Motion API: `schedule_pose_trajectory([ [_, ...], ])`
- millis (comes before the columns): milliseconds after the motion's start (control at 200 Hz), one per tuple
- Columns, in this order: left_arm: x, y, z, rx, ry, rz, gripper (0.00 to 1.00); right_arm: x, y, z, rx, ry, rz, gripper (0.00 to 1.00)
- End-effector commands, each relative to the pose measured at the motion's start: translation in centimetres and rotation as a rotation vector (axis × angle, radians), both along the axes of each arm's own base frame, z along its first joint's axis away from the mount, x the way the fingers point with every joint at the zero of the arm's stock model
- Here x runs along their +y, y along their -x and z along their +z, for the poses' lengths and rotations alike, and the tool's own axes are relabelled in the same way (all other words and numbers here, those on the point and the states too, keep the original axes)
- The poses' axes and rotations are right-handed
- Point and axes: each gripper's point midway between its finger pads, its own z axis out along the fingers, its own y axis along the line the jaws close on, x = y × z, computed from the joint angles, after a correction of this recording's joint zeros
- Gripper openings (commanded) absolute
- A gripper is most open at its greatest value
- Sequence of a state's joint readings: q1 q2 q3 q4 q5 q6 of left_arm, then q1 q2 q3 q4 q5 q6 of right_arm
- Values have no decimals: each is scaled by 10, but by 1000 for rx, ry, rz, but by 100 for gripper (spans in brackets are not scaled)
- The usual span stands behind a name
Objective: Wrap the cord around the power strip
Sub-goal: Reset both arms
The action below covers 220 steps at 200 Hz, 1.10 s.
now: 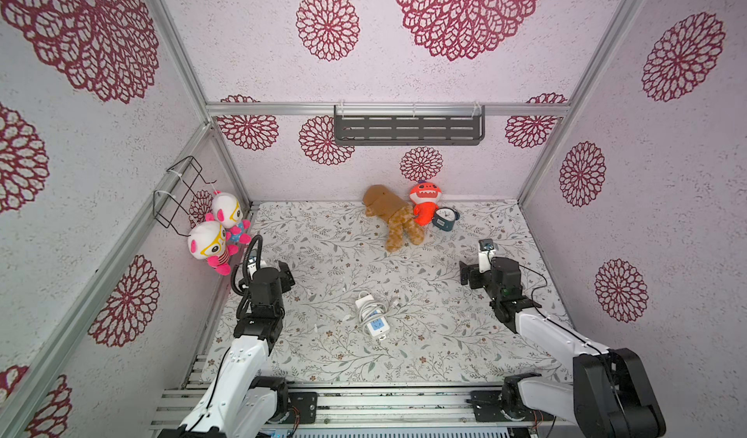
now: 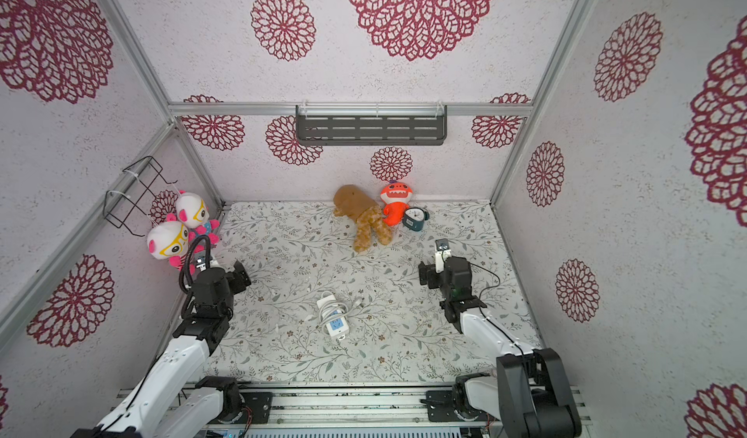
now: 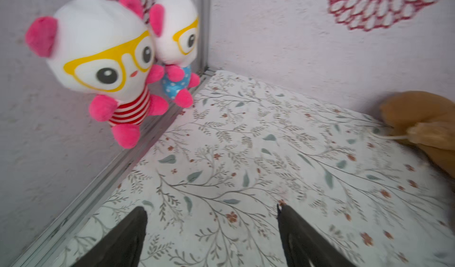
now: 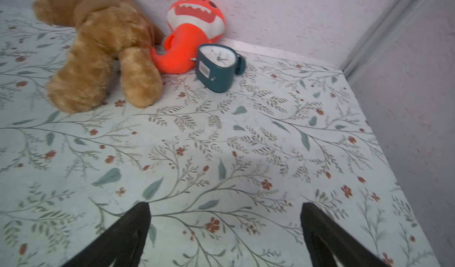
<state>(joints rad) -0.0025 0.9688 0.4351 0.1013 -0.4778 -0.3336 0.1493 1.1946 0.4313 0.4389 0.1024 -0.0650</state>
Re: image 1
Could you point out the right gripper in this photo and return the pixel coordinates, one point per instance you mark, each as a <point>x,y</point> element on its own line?
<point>469,275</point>

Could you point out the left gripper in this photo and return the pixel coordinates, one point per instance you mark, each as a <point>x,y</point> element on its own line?
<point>285,276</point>

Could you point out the white power strip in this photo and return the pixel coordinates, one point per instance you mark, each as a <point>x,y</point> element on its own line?
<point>372,315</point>

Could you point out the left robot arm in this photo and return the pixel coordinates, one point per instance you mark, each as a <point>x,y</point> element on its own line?
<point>240,401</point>

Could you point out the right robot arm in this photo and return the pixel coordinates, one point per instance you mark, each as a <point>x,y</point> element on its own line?
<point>609,394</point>

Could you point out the teal alarm clock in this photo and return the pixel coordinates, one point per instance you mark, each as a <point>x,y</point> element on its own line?
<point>445,218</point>

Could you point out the red shark plush toy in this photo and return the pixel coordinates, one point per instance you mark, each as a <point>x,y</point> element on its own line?
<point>426,197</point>

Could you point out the lower pink white plush doll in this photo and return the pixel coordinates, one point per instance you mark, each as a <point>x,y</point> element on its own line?
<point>208,242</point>

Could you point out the pink white plush doll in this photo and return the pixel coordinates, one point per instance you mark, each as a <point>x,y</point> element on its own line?
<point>208,242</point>
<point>226,209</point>

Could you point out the upper pink white plush doll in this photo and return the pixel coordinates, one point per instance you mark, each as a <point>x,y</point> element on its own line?
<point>226,209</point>

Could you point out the brown plush toy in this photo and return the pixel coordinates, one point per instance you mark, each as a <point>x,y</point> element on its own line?
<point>379,201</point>

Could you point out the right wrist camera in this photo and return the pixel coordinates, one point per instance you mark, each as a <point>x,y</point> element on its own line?
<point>486,253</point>

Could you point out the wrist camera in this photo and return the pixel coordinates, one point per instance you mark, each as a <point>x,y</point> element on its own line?
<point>253,264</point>
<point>486,253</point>

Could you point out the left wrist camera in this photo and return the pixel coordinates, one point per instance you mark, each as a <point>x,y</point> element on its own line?
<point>253,264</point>

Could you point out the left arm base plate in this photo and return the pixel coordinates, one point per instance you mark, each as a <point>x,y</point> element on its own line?
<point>292,407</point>

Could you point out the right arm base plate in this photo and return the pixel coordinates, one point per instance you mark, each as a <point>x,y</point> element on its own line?
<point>491,405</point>

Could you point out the black wire basket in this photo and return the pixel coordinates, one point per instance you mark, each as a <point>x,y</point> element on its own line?
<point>181,206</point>

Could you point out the grey wall shelf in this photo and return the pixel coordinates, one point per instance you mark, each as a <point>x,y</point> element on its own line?
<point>410,130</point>

